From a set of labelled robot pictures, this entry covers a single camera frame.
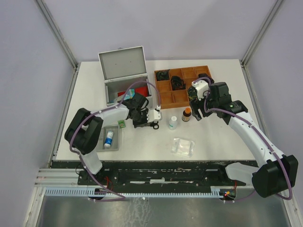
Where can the rolled tie green pattern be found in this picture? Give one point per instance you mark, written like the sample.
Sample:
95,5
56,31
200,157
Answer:
162,75

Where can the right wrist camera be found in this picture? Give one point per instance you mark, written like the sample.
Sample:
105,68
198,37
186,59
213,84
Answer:
201,85

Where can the small white bottle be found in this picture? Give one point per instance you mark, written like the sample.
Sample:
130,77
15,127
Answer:
173,121

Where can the blue cotton swab packet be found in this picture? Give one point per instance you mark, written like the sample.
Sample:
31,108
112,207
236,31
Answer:
125,95

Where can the black handled scissors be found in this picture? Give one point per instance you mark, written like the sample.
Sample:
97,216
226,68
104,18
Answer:
154,125

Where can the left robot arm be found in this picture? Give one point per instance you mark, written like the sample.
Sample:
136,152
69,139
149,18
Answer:
84,130

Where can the white gauze packet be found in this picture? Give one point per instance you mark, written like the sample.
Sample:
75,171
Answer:
183,147

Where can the brown bottle orange cap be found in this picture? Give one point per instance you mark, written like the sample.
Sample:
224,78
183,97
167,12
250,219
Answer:
186,114

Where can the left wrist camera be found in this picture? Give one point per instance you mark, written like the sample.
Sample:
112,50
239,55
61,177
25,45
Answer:
154,115

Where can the rolled tie yellow blue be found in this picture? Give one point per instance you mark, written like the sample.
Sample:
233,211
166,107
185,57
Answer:
192,93

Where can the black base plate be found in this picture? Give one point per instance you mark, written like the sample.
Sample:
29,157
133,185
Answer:
151,176

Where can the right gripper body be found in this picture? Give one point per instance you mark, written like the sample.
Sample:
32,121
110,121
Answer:
196,104

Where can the wooden compartment tray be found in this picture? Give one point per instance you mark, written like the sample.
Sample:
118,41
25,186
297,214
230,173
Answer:
178,98

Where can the rolled tie dark dotted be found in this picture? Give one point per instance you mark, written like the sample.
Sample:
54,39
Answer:
204,76

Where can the red first aid pouch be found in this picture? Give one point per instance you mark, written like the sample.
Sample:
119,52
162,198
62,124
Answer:
141,90

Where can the white blue bottle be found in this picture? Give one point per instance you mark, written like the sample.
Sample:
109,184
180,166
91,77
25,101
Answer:
108,139

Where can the small green packet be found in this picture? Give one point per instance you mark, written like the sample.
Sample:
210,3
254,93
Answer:
121,124

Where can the grey metal box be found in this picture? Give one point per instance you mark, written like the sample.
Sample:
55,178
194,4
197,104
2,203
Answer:
123,68

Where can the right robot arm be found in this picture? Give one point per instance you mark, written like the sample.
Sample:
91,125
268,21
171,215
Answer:
276,172

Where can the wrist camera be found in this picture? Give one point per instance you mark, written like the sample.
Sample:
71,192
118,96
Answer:
201,85
154,115

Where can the grey plastic insert tray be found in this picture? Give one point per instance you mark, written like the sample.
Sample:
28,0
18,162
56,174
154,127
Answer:
115,141

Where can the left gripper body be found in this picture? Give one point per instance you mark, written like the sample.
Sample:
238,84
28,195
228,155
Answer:
140,117

